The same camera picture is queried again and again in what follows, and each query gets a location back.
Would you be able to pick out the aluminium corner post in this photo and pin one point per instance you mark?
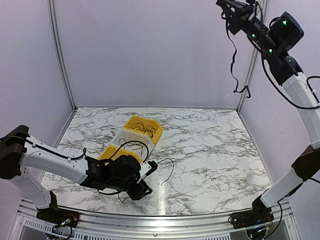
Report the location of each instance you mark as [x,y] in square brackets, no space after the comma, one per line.
[59,53]
[248,80]

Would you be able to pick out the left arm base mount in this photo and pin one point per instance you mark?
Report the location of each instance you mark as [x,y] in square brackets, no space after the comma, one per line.
[58,216]

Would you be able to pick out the yellow plastic bin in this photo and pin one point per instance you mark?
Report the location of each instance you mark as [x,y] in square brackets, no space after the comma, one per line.
[110,153]
[146,126]

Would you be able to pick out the left aluminium corner post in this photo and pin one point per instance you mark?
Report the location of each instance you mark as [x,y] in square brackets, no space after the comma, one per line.
[59,53]

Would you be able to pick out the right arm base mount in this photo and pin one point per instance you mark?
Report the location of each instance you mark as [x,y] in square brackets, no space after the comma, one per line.
[246,218]

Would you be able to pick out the white plastic bin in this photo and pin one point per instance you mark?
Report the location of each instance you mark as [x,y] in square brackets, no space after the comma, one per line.
[133,142]

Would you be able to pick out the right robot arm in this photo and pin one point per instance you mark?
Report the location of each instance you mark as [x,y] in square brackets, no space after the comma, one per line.
[274,42]

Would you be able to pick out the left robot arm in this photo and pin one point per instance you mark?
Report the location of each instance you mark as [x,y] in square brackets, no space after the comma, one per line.
[19,151]

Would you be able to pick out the right aluminium corner post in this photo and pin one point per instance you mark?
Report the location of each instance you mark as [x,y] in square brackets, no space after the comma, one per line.
[248,80]

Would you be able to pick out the aluminium front frame rail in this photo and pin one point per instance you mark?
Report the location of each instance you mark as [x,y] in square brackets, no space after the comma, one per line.
[107,226]

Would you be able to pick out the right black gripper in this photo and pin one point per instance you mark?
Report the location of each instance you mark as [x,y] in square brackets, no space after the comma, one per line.
[236,19]

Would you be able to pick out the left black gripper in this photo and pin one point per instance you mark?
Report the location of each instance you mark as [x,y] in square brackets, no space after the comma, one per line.
[140,192]

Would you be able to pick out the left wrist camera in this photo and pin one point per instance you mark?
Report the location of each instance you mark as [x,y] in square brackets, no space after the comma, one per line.
[147,168]

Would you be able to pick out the near yellow plastic bin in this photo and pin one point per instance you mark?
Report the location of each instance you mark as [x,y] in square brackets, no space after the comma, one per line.
[110,153]

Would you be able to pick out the far yellow plastic bin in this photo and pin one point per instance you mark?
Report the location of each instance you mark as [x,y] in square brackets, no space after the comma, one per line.
[146,126]

